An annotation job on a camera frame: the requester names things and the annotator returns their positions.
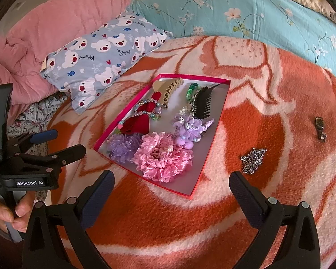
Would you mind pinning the blue bear print pillow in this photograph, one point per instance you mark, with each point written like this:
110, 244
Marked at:
90, 64

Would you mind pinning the black hair comb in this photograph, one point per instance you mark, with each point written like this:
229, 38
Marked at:
202, 102

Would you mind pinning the pink quilted comforter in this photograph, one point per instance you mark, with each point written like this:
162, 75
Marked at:
43, 30

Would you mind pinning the person's left hand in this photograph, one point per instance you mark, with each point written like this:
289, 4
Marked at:
23, 211

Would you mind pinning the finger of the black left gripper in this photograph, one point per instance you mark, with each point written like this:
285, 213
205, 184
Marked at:
58, 159
22, 143

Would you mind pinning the orange pink fleece blanket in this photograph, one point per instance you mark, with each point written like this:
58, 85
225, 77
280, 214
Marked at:
272, 103

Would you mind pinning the grey floral fabric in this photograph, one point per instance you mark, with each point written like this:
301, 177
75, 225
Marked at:
37, 116

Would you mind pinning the pink lace scrunchie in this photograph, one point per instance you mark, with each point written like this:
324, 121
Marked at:
160, 159

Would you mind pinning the beige hair claw clip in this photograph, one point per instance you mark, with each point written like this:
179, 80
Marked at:
166, 89

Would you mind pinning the purple mesh scrunchie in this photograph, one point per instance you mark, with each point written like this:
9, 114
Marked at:
121, 147

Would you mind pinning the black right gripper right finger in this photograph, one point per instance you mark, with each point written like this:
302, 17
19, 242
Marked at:
300, 245

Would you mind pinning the teal floral bed sheet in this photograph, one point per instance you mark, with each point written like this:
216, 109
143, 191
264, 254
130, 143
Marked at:
281, 23

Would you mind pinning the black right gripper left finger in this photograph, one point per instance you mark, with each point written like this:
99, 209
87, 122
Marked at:
43, 246

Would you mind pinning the red velvet bow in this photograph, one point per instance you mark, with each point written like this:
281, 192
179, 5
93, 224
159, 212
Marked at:
144, 111

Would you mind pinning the lilac sequin flower hairpiece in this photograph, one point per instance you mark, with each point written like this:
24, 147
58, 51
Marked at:
188, 129

